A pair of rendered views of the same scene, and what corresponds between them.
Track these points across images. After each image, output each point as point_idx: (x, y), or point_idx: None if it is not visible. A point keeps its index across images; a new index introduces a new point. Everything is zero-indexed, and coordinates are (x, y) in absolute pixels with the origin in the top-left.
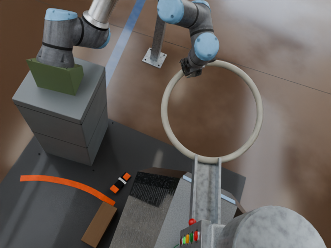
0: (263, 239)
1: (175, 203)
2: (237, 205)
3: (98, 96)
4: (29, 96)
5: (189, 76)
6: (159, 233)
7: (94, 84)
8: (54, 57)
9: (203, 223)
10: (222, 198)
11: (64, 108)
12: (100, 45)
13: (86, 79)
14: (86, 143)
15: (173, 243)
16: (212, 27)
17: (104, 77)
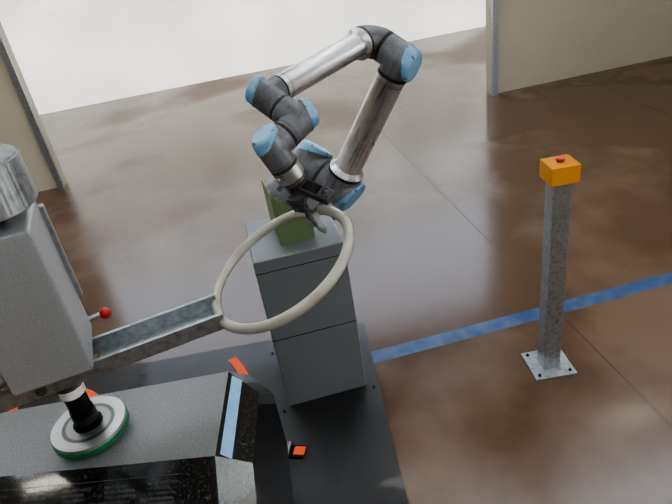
0: None
1: (185, 383)
2: (225, 467)
3: (316, 275)
4: (256, 228)
5: (308, 220)
6: (135, 388)
7: (309, 248)
8: (275, 182)
9: (38, 204)
10: (222, 433)
11: (258, 249)
12: (335, 200)
13: (311, 241)
14: (272, 331)
15: (126, 406)
16: (289, 126)
17: None
